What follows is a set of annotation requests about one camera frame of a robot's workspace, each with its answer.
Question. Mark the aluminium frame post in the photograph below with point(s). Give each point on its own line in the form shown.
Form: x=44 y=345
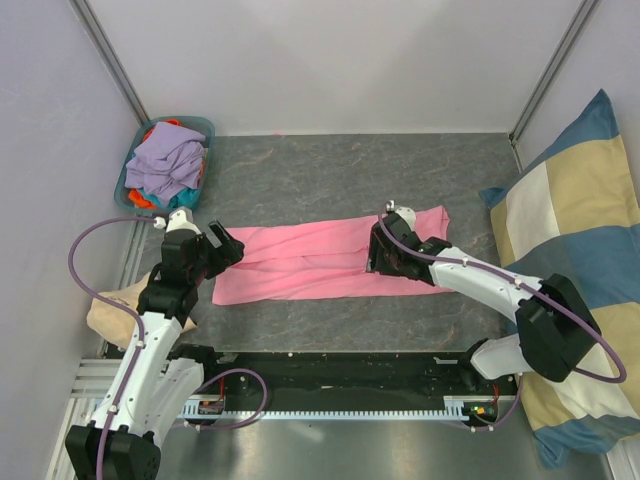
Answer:
x=560 y=55
x=107 y=52

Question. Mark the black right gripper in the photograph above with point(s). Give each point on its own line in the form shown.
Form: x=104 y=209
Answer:
x=375 y=260

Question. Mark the beige cloth bag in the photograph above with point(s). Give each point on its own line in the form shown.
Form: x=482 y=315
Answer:
x=113 y=324

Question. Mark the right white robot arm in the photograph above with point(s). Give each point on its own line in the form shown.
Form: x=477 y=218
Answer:
x=554 y=329

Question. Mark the teal t shirt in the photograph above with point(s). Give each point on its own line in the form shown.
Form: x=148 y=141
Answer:
x=183 y=198

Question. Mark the blue cream checked pillow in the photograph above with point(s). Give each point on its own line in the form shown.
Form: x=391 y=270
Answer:
x=573 y=211

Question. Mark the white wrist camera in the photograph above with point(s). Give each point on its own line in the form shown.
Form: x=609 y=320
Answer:
x=406 y=214
x=178 y=219

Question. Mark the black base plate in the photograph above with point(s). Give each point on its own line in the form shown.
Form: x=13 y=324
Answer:
x=342 y=381

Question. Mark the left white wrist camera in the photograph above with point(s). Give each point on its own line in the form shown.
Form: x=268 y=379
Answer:
x=178 y=219

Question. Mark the pink t shirt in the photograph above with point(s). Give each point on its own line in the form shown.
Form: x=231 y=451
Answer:
x=308 y=261

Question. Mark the teal plastic laundry basket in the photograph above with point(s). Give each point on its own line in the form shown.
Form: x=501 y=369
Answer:
x=166 y=155

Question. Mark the light blue cable duct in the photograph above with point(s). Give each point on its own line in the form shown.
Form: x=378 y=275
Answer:
x=451 y=410

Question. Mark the lilac t shirt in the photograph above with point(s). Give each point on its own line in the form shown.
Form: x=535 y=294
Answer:
x=165 y=160

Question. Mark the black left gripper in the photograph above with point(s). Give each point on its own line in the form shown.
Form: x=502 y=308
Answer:
x=226 y=254

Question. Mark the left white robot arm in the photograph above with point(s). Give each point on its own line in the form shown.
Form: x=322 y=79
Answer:
x=124 y=436

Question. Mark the right aluminium frame post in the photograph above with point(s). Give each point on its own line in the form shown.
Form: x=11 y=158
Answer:
x=560 y=55

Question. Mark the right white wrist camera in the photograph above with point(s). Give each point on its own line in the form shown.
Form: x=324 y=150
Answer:
x=406 y=214

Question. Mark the left aluminium frame post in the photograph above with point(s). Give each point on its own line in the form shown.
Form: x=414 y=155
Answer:
x=107 y=52

